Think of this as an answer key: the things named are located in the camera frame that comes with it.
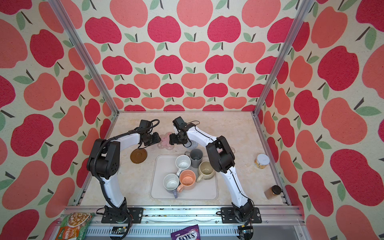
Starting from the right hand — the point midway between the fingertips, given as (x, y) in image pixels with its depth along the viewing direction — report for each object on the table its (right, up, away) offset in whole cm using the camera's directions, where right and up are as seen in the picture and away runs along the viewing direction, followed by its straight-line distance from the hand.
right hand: (176, 141), depth 99 cm
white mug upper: (+5, -12, -8) cm, 15 cm away
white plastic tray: (-9, -15, -5) cm, 18 cm away
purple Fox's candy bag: (+11, -40, -30) cm, 51 cm away
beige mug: (+19, -17, -11) cm, 28 cm away
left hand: (-11, 0, +2) cm, 11 cm away
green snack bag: (-45, -38, -29) cm, 65 cm away
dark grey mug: (+13, -8, -8) cm, 18 cm away
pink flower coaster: (-8, -2, +3) cm, 9 cm away
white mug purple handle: (-1, -23, -15) cm, 27 cm away
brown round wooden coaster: (-24, -9, -3) cm, 26 cm away
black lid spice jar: (+52, -22, -26) cm, 62 cm away
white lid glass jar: (+53, -11, -11) cm, 55 cm away
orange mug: (+8, -20, -14) cm, 26 cm away
